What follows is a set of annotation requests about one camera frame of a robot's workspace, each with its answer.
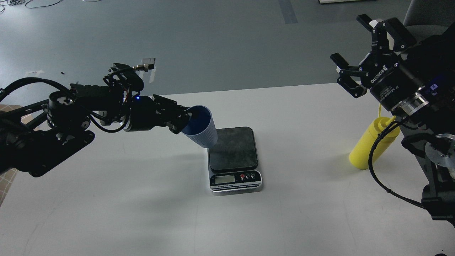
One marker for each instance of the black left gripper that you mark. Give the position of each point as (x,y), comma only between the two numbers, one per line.
(145,114)

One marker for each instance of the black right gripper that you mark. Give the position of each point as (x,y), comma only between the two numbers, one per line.
(390,81)

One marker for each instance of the blue ribbed cup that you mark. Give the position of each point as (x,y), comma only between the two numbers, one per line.
(201,127)

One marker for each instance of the yellow squeeze bottle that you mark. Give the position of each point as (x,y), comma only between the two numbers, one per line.
(359,156)

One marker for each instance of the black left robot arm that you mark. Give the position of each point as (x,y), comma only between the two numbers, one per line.
(38,137)

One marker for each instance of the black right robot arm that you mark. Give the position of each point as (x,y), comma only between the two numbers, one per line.
(427,123)

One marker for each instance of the black digital kitchen scale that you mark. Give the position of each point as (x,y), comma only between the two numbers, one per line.
(233,162)

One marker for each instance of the grey floor plate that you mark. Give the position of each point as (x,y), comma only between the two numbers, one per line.
(148,63)

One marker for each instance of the grey office chair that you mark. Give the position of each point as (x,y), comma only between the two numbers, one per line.
(425,18)

